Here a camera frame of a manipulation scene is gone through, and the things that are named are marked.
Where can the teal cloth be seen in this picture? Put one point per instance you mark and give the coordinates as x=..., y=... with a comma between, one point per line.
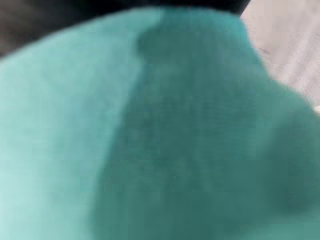
x=150, y=140

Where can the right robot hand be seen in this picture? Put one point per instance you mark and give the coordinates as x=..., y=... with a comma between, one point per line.
x=50, y=17

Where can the white bed sheet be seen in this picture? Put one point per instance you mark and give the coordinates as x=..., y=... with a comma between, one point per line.
x=287, y=45

